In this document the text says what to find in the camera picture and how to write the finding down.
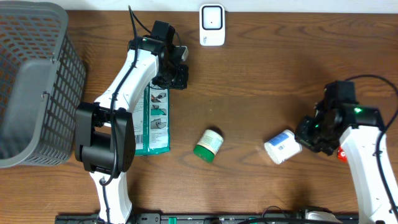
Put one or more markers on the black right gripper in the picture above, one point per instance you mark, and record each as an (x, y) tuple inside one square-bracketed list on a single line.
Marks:
[(301, 135)]

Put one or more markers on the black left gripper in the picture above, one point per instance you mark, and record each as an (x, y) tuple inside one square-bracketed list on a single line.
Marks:
[(180, 82)]

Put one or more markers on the red snack stick packet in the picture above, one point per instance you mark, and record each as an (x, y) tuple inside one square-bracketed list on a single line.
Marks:
[(341, 155)]

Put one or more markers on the white blue round tub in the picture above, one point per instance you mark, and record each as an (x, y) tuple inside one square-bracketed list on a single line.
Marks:
[(282, 147)]

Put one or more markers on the green wipes large package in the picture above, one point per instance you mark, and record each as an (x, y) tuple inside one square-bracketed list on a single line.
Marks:
[(151, 122)]

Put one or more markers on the green lid jar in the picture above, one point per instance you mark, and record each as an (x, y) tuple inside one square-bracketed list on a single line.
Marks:
[(208, 145)]

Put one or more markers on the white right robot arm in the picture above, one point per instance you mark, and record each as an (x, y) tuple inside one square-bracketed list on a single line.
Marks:
[(358, 131)]

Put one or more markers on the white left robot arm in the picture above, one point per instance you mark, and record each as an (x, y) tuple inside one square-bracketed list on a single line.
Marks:
[(104, 133)]

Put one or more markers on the white barcode scanner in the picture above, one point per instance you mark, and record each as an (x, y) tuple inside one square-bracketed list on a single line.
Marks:
[(212, 25)]

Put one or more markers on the grey plastic mesh basket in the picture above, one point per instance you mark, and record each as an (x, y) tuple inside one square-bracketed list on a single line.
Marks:
[(42, 83)]

